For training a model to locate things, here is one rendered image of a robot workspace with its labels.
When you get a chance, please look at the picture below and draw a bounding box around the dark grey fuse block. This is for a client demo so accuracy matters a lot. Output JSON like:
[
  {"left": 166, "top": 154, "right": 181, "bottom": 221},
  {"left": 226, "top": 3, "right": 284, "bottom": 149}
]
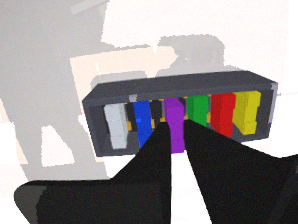
[{"left": 81, "top": 71, "right": 279, "bottom": 159}]

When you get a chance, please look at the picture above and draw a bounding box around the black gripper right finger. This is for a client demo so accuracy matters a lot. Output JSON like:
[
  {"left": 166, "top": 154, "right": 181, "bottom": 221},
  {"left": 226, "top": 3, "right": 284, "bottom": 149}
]
[{"left": 184, "top": 120, "right": 298, "bottom": 224}]

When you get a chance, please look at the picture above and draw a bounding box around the green fuse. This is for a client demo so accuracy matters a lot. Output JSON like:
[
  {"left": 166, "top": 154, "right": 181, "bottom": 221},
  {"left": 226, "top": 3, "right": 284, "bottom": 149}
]
[{"left": 188, "top": 95, "right": 209, "bottom": 128}]

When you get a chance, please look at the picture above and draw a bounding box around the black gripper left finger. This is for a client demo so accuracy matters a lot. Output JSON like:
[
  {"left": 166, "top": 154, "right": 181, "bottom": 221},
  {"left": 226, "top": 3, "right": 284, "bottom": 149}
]
[{"left": 13, "top": 121, "right": 173, "bottom": 224}]

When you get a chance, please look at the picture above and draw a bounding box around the blue fuse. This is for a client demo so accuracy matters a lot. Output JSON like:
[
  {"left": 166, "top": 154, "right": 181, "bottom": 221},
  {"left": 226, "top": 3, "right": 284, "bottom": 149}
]
[{"left": 133, "top": 100, "right": 152, "bottom": 148}]

